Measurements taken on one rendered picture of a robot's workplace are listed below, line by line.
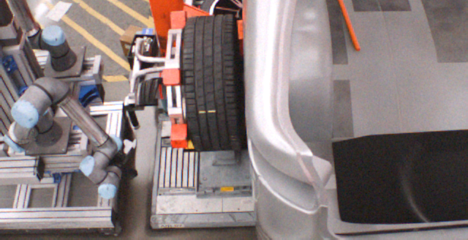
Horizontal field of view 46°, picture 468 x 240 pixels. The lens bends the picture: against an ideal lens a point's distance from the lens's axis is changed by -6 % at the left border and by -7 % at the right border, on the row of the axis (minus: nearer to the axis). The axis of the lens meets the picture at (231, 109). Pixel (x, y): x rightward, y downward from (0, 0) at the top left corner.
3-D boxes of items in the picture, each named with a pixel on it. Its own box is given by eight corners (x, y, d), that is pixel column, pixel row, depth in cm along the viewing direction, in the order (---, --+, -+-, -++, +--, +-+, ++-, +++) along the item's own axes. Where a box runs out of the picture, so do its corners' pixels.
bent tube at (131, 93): (170, 97, 265) (166, 82, 257) (129, 99, 266) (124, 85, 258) (172, 69, 276) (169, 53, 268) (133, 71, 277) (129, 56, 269)
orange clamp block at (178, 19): (186, 28, 280) (185, 10, 279) (170, 30, 280) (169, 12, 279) (188, 28, 287) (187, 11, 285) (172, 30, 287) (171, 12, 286)
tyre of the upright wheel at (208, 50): (244, 173, 292) (235, 91, 239) (197, 175, 293) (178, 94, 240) (242, 72, 331) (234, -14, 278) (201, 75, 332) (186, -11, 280)
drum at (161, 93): (189, 103, 288) (186, 85, 277) (148, 105, 289) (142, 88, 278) (191, 82, 296) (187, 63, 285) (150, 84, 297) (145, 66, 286)
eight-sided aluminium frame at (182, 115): (193, 160, 291) (177, 91, 248) (180, 160, 291) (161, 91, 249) (196, 77, 325) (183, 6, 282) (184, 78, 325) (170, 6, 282)
